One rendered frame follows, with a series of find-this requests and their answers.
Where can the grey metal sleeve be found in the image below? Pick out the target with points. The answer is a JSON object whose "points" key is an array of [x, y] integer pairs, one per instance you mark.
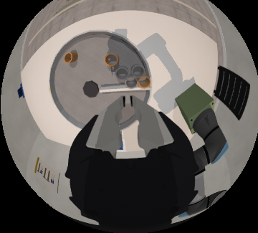
{"points": [[121, 77], [131, 86], [140, 74]]}

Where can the bronze bushing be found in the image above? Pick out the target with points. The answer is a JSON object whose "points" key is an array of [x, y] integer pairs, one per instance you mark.
{"points": [[146, 84], [106, 59], [68, 55]]}

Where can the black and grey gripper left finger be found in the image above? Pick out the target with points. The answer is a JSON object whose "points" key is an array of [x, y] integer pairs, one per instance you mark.
{"points": [[101, 133]]}

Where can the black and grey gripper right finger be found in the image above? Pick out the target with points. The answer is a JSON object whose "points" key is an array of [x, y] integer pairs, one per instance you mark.
{"points": [[156, 130]]}

